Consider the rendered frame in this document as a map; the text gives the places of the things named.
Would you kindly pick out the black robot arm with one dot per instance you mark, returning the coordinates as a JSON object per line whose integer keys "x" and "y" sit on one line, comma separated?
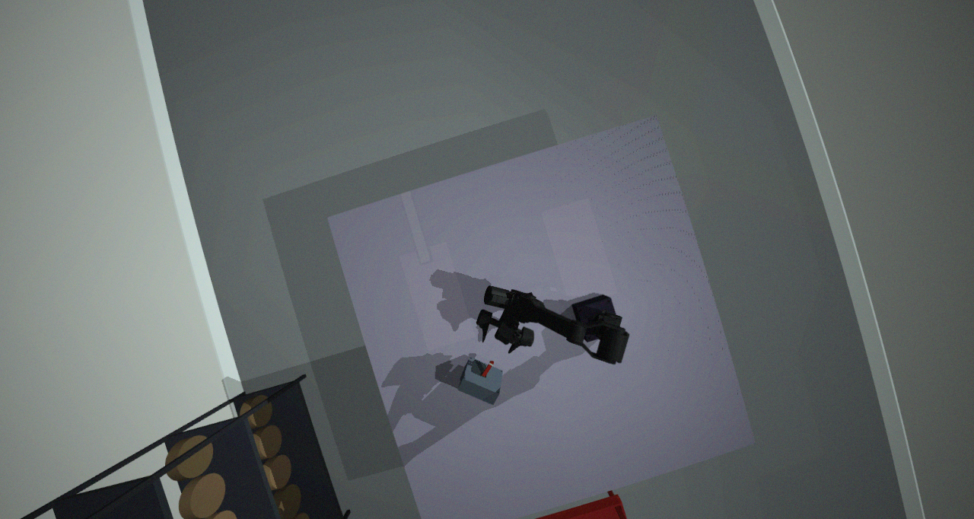
{"x": 525, "y": 308}

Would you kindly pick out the grey sloped panel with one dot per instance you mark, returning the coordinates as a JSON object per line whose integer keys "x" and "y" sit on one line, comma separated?
{"x": 486, "y": 389}

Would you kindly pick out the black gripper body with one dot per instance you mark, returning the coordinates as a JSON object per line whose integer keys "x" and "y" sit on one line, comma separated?
{"x": 485, "y": 318}

